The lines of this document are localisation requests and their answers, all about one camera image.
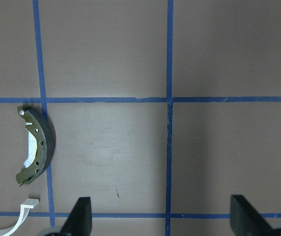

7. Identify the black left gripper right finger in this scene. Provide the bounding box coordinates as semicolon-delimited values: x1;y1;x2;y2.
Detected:
230;195;273;236

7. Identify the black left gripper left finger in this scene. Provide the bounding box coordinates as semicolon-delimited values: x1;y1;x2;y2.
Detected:
59;197;92;236

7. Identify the white curved plastic bracket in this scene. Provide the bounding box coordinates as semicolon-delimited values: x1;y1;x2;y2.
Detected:
0;198;39;236

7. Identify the green brake shoe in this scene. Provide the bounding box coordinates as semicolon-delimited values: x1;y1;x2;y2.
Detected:
16;106;56;185

